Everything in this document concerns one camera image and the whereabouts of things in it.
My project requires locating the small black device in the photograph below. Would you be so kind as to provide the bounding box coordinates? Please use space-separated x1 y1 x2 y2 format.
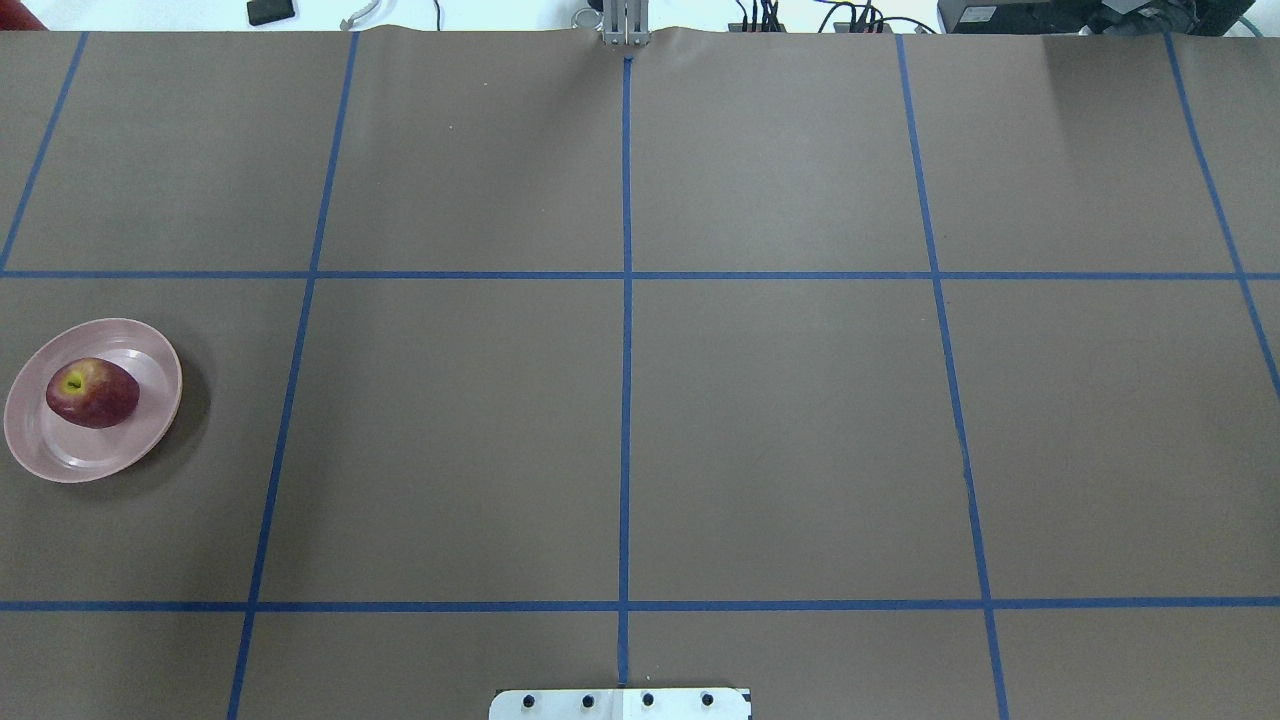
244 0 296 27

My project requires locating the aluminium frame post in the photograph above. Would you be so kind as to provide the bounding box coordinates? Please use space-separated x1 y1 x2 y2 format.
598 0 652 47

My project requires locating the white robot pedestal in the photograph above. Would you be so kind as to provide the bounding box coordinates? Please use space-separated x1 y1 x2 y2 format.
488 687 753 719

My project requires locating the red apple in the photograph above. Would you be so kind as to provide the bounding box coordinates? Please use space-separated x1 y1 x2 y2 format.
45 357 141 430

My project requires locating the pink plate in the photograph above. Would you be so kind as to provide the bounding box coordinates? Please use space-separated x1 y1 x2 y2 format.
3 318 183 484

